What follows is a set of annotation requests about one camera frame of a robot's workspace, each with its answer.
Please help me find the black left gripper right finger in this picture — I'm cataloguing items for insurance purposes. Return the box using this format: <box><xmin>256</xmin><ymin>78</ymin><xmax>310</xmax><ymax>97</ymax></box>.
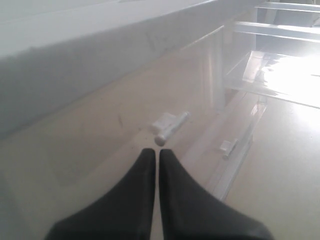
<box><xmin>158</xmin><ymin>149</ymin><xmax>274</xmax><ymax>240</ymax></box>

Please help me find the white plastic drawer cabinet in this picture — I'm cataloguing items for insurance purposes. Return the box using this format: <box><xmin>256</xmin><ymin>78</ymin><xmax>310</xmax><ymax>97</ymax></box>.
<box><xmin>0</xmin><ymin>0</ymin><xmax>320</xmax><ymax>137</ymax></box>

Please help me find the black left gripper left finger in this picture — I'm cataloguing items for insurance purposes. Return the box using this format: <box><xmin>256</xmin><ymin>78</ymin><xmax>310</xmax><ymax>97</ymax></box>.
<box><xmin>46</xmin><ymin>148</ymin><xmax>156</xmax><ymax>240</ymax></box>

